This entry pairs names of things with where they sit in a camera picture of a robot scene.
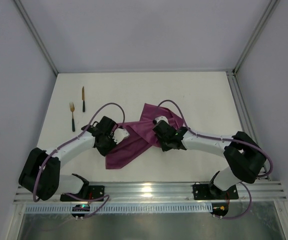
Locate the purple cloth napkin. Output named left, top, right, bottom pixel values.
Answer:
left=105, top=103, right=184, bottom=170

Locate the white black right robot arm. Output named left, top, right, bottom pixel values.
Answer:
left=152, top=116, right=267, bottom=199

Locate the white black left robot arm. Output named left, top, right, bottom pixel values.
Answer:
left=18, top=116, right=118, bottom=201

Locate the left controller board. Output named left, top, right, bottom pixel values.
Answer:
left=70, top=203, right=90, bottom=220

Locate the controller board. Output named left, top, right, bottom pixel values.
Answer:
left=70, top=203, right=90, bottom=220
left=210, top=204, right=229, bottom=220

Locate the right controller board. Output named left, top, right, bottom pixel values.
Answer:
left=210, top=204, right=229, bottom=220

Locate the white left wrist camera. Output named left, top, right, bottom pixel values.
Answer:
left=113, top=127, right=130, bottom=145

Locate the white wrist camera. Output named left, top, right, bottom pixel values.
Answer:
left=113, top=127, right=130, bottom=145
left=152, top=116, right=169, bottom=125

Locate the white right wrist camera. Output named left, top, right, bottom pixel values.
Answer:
left=152, top=116, right=169, bottom=125

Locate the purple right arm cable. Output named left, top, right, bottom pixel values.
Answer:
left=156, top=99, right=275, bottom=221

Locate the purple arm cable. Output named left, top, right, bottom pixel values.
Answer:
left=32, top=101, right=126, bottom=221
left=156, top=99, right=275, bottom=221

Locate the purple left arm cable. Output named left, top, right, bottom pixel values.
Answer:
left=32, top=101, right=126, bottom=221

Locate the gold fork black handle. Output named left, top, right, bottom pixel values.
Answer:
left=69, top=102, right=76, bottom=132

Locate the gold knife black handle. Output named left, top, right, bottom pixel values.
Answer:
left=81, top=86, right=86, bottom=113

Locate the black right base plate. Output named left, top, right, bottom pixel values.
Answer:
left=192, top=183, right=239, bottom=200

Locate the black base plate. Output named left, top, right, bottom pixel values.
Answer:
left=60, top=185, right=105, bottom=202
left=192, top=183, right=239, bottom=200

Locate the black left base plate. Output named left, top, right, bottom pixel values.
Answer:
left=60, top=185, right=105, bottom=202

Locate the aluminium right side rail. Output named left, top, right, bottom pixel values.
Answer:
left=225, top=70, right=271, bottom=181

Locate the aluminium rail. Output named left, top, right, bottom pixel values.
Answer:
left=225, top=70, right=271, bottom=181
left=12, top=181, right=287, bottom=205

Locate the slotted grey cable duct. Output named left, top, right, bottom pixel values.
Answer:
left=24, top=202, right=212, bottom=214

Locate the aluminium front rail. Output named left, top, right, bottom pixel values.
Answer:
left=12, top=181, right=287, bottom=205

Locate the left corner frame post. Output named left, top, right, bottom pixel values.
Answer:
left=12, top=0, right=59, bottom=77

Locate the corner frame post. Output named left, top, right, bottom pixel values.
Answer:
left=232, top=0, right=280, bottom=75
left=12, top=0, right=59, bottom=77

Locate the right corner frame post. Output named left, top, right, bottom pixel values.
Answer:
left=232, top=0, right=280, bottom=75

